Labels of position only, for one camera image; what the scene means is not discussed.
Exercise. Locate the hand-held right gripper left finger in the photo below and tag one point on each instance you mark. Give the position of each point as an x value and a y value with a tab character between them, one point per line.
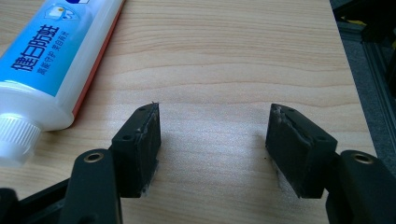
137	152

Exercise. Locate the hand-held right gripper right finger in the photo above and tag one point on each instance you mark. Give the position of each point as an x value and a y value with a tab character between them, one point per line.
299	152

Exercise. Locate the metal floor rail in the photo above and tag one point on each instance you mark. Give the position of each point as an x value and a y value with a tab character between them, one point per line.
378	81

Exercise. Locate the black metal stand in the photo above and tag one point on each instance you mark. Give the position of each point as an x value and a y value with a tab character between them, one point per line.
370	18

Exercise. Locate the blue and white toothpaste tube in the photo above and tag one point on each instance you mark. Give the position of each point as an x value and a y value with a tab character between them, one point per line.
40	53

